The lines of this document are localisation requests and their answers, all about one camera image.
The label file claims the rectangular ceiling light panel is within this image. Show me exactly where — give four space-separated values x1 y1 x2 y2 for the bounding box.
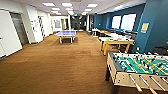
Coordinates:
41 2 56 8
61 2 74 8
86 2 99 9

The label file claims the white table with items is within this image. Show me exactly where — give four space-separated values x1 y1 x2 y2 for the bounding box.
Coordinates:
98 35 135 56

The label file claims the bright office window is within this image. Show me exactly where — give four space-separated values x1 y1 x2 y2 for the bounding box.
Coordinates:
111 15 122 30
120 12 137 33

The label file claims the yellow wall sign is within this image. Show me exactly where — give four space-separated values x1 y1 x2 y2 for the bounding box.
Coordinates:
140 22 150 34

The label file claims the green foosball table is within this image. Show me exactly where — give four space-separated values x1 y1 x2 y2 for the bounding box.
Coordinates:
104 51 168 94

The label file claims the steel elevator door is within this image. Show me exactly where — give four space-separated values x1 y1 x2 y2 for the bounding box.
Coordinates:
9 12 30 48

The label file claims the small wooden side table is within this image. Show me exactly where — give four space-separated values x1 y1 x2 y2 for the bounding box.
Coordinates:
97 29 112 38

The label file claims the plain white door panel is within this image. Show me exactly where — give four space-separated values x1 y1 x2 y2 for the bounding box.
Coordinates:
0 9 24 58

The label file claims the blue ping pong table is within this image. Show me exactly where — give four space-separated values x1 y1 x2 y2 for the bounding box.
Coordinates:
54 29 78 45

